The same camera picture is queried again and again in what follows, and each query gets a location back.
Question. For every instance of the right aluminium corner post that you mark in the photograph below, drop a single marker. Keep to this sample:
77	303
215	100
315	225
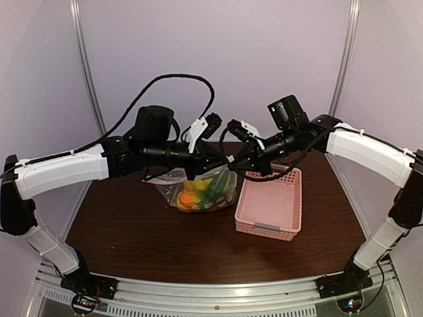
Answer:
346	57

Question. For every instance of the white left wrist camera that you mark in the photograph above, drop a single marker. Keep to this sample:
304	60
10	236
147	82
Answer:
202	128

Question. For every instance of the orange toy tangerine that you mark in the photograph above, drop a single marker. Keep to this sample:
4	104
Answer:
187	199

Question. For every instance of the circuit board with leds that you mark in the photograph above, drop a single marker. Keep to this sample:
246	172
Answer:
350	305
83	305

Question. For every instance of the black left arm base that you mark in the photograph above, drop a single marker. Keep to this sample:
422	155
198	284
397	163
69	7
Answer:
83	282

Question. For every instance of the yellow toy banana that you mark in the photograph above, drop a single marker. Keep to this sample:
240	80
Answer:
200	185

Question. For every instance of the aluminium front rail frame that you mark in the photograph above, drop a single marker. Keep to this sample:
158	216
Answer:
292	297

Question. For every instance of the clear zip top bag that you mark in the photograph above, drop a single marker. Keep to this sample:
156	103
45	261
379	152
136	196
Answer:
171	184

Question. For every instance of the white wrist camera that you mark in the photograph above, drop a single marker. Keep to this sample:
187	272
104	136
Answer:
244	131
202	128

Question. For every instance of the pink perforated plastic basket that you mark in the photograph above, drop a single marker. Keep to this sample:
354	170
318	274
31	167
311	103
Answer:
271	209

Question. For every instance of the left aluminium corner post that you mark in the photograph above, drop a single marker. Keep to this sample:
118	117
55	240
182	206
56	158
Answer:
75	12

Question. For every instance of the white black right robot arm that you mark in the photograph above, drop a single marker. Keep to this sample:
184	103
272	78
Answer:
329	135

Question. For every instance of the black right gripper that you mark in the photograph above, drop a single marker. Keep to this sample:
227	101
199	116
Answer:
258	158

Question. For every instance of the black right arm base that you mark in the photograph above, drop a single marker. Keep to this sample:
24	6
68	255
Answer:
343	284

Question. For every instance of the aluminium corner post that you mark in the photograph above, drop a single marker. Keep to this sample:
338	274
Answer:
75	12
346	57

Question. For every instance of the left circuit board with leds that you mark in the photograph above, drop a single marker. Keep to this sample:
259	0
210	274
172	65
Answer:
83	305

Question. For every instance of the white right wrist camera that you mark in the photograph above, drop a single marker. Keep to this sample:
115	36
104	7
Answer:
244	131

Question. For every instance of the green toy bell pepper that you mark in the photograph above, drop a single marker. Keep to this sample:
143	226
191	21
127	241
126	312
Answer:
222	183

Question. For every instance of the right circuit board with leds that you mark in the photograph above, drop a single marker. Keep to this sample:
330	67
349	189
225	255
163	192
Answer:
350	305

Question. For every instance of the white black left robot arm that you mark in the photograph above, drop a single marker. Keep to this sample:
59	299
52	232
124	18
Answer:
145	144

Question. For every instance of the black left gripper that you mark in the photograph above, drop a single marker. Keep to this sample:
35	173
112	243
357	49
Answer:
199	163

